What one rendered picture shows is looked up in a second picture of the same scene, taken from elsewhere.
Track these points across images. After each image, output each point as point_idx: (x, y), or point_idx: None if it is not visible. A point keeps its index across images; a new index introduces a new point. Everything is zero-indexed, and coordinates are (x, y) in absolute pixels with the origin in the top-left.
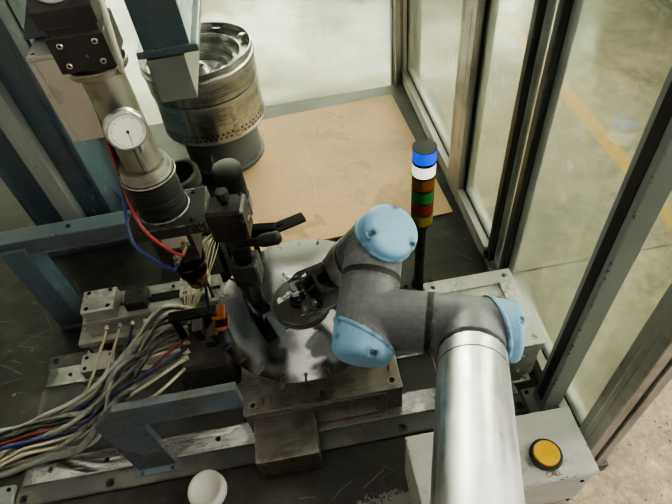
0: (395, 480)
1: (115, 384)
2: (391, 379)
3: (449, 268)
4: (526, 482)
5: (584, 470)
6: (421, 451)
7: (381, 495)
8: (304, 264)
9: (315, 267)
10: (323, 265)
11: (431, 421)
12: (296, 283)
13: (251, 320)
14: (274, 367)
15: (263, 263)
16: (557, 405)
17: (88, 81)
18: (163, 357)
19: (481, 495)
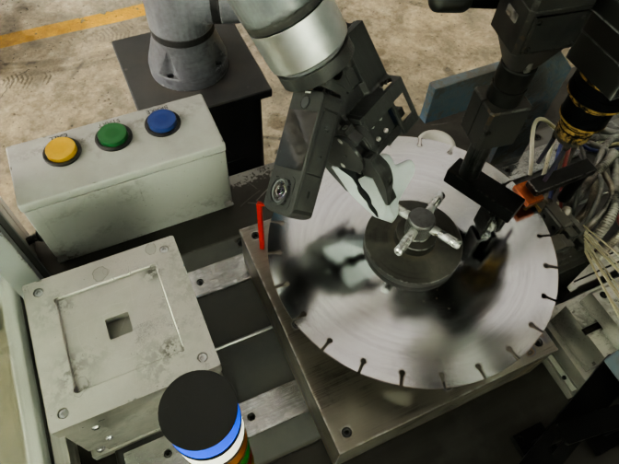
0: (241, 192)
1: (601, 150)
2: (256, 237)
3: None
4: (90, 125)
5: (22, 145)
6: (204, 133)
7: (254, 178)
8: (443, 319)
9: (375, 98)
10: (348, 33)
11: (205, 255)
12: (400, 106)
13: (473, 203)
14: (403, 149)
15: (519, 307)
16: None
17: None
18: (564, 163)
19: None
